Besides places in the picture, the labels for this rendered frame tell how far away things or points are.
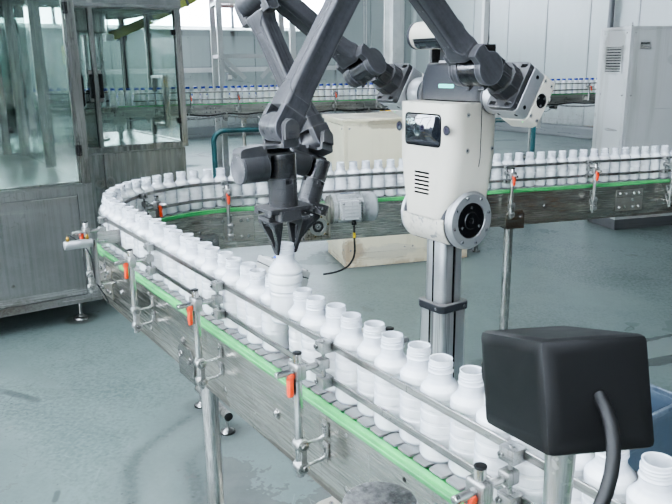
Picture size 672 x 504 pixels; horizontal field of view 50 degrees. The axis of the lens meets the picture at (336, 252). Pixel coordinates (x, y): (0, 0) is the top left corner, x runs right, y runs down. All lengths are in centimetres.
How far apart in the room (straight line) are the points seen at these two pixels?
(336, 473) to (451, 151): 90
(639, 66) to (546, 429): 709
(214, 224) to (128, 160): 370
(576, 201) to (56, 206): 300
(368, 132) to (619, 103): 270
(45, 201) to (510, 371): 443
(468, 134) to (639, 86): 554
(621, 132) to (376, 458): 629
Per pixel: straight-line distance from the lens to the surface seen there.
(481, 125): 193
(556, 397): 30
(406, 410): 119
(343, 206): 309
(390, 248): 587
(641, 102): 741
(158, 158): 689
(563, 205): 375
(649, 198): 404
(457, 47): 168
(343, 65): 205
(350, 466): 133
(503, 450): 99
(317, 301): 137
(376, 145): 568
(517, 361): 32
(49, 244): 474
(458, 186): 192
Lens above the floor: 160
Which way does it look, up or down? 15 degrees down
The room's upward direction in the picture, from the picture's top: 1 degrees counter-clockwise
